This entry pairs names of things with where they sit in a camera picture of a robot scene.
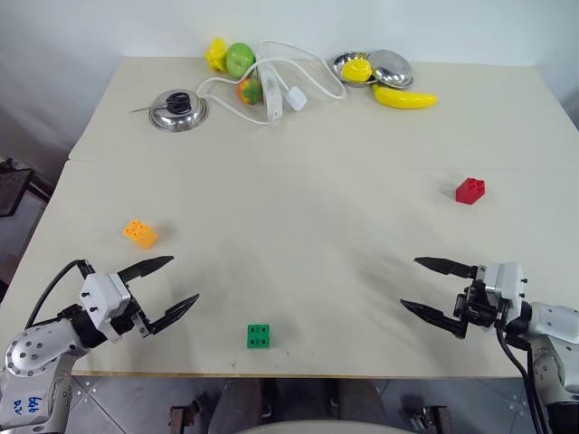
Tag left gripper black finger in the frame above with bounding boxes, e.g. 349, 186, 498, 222
118, 255, 176, 284
148, 293, 201, 336

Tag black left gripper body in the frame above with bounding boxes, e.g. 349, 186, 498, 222
111, 271, 154, 338

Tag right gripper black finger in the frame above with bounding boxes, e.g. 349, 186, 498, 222
399, 298, 468, 340
413, 256, 479, 279

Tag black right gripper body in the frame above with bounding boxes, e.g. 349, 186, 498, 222
452, 266, 505, 338

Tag orange toy brick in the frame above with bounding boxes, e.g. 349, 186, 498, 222
121, 219, 160, 250

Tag red toy brick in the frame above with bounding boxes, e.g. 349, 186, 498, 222
455, 176, 487, 205

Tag green toy brick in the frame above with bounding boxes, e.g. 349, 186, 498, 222
246, 323, 274, 350

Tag dark rounded shape under table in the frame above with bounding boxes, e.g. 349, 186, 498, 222
211, 378, 266, 434

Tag steel bowl holding scissors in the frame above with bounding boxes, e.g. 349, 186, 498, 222
148, 88, 211, 133

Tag black stand beside table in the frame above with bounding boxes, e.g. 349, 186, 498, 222
0, 156, 54, 219

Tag pale rounded robot body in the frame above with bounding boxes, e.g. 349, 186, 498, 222
246, 419, 400, 434

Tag yellow toy banana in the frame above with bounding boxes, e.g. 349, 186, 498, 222
371, 82, 440, 110

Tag orange and green toy fruit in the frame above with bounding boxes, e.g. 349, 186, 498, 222
235, 77, 265, 106

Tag overturned steel bowl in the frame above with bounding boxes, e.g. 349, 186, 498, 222
367, 48, 414, 89

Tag yellow toy lemon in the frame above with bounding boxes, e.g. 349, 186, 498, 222
340, 59, 374, 83

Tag yellow toy star fruit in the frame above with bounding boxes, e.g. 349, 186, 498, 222
203, 37, 230, 73

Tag white power plug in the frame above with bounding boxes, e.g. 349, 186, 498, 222
285, 86, 309, 110

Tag green toy apple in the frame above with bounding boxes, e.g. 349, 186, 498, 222
224, 42, 258, 80

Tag steel bowl holding lemon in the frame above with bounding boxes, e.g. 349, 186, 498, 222
332, 50, 377, 86

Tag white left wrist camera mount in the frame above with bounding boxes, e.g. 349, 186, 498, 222
80, 272, 133, 345

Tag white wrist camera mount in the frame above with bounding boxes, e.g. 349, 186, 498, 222
482, 260, 528, 314
80, 272, 133, 345

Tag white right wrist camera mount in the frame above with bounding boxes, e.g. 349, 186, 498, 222
482, 260, 528, 314

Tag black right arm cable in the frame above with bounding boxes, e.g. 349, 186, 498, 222
494, 321, 545, 434

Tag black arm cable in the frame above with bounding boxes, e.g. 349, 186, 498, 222
24, 259, 97, 330
494, 321, 545, 434

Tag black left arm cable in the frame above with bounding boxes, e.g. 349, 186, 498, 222
24, 259, 97, 330

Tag brown metal bracket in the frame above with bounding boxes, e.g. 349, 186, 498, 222
168, 392, 204, 434
396, 394, 454, 434

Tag black handled scissors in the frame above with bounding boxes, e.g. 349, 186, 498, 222
128, 91, 192, 115

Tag white power strip with cable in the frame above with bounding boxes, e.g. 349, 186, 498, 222
196, 39, 348, 127

